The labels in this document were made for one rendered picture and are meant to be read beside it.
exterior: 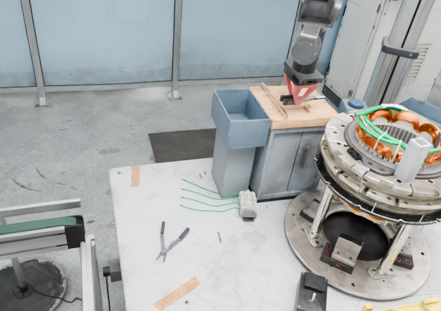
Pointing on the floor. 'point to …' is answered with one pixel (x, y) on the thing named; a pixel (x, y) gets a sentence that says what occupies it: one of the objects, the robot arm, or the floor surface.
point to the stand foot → (36, 275)
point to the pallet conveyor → (54, 242)
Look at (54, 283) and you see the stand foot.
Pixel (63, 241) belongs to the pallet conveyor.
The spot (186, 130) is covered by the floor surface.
